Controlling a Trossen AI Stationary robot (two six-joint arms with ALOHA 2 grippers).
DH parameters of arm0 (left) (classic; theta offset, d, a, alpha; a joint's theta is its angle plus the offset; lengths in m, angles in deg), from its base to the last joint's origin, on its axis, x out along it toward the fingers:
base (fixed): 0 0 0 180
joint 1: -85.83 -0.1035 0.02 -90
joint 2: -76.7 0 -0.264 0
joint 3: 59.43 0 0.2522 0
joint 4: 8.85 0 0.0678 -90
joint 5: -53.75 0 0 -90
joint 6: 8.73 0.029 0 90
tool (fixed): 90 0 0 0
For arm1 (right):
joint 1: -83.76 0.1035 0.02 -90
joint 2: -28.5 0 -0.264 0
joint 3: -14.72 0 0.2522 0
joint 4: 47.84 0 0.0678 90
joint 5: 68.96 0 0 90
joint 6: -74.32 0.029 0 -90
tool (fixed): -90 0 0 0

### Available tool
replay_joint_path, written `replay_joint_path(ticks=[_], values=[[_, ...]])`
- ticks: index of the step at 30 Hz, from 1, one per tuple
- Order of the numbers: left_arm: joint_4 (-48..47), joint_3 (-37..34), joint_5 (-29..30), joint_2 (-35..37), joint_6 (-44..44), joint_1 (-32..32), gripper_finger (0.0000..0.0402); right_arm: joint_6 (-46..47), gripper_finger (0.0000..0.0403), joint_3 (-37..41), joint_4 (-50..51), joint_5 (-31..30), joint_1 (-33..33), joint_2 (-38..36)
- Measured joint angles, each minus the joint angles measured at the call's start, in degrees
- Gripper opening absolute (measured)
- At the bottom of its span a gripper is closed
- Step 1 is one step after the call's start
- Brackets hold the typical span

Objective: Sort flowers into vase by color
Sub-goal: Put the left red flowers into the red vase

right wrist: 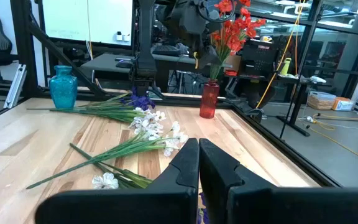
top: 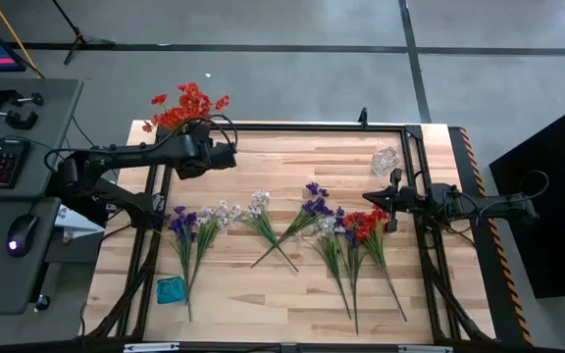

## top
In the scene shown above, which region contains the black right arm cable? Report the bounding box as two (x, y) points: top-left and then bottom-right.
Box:
(478, 169), (551, 210)

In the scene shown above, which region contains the clear crystal glass vase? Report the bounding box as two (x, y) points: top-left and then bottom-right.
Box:
(370, 146), (401, 177)

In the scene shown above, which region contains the purple artificial flower stem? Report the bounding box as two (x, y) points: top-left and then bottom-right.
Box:
(251, 181), (335, 270)
(157, 204), (200, 324)
(334, 206), (362, 336)

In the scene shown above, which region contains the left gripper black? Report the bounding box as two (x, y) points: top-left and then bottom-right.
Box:
(174, 120), (238, 180)

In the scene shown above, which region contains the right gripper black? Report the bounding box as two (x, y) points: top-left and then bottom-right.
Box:
(362, 168), (434, 233)

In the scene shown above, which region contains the silver metal bracket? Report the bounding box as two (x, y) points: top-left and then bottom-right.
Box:
(397, 344), (454, 353)
(123, 341), (180, 353)

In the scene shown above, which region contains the black cabinet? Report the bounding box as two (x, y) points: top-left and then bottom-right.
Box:
(488, 95), (565, 300)

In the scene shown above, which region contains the white paper sheet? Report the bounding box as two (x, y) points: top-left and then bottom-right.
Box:
(55, 205), (106, 244)

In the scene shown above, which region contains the black tripod stand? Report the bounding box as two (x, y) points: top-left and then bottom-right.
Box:
(49, 0), (117, 67)

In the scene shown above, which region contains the black computer mouse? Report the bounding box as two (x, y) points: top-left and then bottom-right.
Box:
(6, 213), (40, 259)

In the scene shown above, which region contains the teal glass vase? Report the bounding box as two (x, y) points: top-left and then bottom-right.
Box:
(155, 276), (187, 306)

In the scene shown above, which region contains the red artificial flower stem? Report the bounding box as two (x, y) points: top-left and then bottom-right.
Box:
(141, 92), (185, 134)
(174, 81), (231, 129)
(343, 205), (409, 324)

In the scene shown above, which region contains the yellow cable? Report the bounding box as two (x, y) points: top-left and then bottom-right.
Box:
(0, 0), (46, 79)

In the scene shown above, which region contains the black C-clamp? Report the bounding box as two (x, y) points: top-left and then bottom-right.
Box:
(0, 105), (39, 131)
(0, 86), (46, 109)

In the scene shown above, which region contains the grey computer desk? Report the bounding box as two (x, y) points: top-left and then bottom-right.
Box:
(0, 76), (85, 315)

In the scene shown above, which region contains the white artificial flower stem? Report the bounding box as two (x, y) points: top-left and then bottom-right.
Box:
(242, 189), (300, 274)
(186, 198), (244, 306)
(297, 210), (352, 320)

